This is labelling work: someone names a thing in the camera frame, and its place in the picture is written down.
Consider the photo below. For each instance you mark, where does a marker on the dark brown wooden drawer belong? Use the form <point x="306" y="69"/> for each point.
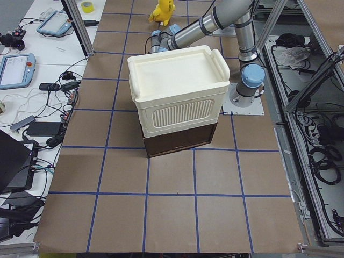
<point x="179" y="141"/>

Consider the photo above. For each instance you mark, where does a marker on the cream plastic storage box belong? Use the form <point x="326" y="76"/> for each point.
<point x="178" y="90"/>

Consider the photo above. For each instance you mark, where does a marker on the yellow plush dinosaur toy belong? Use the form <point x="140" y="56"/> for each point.
<point x="162" y="12"/>

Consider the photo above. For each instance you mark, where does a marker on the black power adapter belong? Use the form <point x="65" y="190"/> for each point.
<point x="90" y="23"/>

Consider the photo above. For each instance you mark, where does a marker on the yellow tape roll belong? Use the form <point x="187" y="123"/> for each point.
<point x="87" y="6"/>

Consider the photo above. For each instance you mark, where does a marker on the black laptop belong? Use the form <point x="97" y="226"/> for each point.
<point x="18" y="159"/>

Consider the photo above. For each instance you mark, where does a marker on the blue teach pendant far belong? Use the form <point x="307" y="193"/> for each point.
<point x="56" y="25"/>

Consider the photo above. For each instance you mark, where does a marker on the blue teach pendant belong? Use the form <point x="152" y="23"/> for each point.
<point x="56" y="25"/>
<point x="17" y="71"/>

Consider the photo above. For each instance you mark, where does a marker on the blue teach pendant near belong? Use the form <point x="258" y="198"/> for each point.
<point x="17" y="71"/>

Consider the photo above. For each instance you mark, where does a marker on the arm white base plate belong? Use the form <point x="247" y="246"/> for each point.
<point x="248" y="107"/>

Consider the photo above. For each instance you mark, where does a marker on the aluminium frame rail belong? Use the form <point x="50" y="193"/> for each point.
<point x="304" y="50"/>

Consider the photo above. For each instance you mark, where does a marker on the aluminium frame post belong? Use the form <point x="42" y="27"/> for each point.
<point x="78" y="25"/>

